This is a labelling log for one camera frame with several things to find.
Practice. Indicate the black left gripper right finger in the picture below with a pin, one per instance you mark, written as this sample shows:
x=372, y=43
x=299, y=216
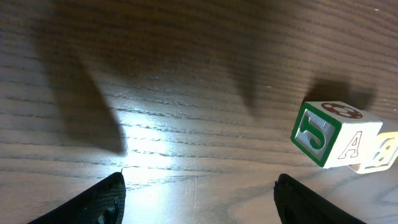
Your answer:
x=298, y=204

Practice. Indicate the soccer ball wooden block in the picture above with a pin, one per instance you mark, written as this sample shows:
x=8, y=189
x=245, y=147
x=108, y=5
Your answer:
x=334, y=134

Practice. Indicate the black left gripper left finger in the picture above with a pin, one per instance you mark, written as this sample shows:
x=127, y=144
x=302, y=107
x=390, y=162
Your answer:
x=103, y=203

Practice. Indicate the yellow number wooden block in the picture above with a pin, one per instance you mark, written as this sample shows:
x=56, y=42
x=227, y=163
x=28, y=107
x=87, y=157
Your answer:
x=384, y=152

